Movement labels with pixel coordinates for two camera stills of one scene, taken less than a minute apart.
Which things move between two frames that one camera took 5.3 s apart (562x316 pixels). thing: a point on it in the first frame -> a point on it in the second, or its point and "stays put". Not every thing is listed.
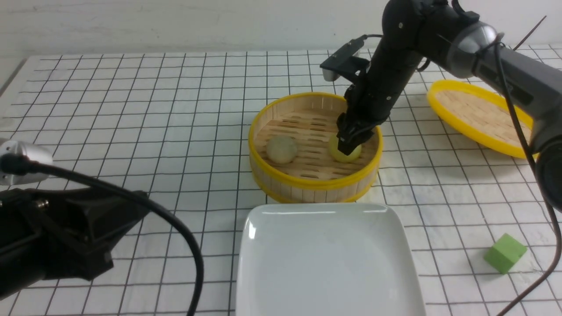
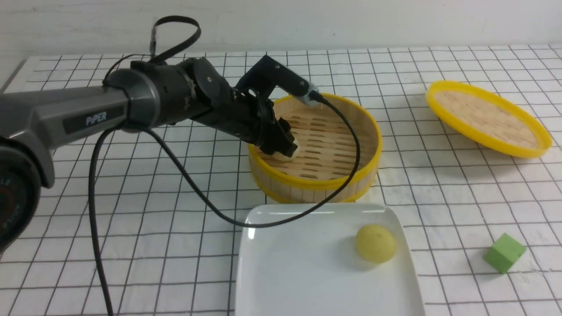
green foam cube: (505, 253) stays put
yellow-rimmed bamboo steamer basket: (290, 154) stays put
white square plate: (327, 259) stays put
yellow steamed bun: (339, 156) -> (375, 244)
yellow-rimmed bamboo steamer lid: (484, 114) stays put
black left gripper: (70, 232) -> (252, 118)
